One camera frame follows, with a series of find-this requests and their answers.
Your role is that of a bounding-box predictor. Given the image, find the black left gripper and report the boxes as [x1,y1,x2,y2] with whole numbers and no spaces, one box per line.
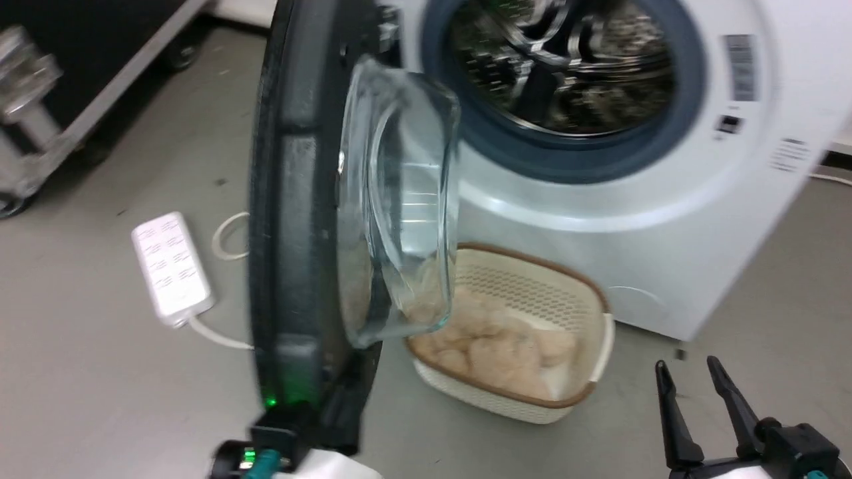
[251,363,380,461]

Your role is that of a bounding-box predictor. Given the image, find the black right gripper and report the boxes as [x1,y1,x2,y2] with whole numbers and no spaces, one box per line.
[654,355,842,479]

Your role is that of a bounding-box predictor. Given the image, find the black washing machine door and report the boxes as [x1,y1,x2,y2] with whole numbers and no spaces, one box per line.
[248,0,462,416]

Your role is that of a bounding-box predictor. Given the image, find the white front-load washing machine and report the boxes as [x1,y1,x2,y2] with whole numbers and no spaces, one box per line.
[383,0,852,342]

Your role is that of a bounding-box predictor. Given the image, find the grey rubber door gasket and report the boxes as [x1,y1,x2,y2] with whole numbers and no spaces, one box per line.
[420,0,708,185]

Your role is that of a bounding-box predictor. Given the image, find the steel washing machine drum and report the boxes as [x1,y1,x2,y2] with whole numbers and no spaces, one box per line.
[449,0,675,138]

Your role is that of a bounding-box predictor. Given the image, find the beige fluffy clothing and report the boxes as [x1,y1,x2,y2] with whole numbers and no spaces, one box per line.
[416,286,580,404]

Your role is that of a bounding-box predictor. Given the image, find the cream plastic laundry basket, brown rim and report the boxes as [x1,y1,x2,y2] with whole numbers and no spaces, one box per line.
[404,242,615,426]

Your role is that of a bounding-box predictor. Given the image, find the white power strip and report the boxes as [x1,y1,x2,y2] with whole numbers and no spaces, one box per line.
[130,211,216,329]

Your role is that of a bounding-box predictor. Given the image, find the barcode sticker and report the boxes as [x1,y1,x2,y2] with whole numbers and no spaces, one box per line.
[724,33,758,102]

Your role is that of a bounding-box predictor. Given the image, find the black caster wheel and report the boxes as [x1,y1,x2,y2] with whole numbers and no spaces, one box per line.
[0,192,31,220]
[162,39,202,74]

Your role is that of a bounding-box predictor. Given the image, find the shiny metal cylinder fixture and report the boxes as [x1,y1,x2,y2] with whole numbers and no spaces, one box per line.
[0,25,65,152]

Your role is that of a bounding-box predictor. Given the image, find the black flight case, aluminium edges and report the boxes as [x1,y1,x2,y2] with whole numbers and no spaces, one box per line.
[0,0,211,200]

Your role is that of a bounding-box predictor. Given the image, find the white power cable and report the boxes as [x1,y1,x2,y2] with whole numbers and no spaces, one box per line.
[188,211,257,351]

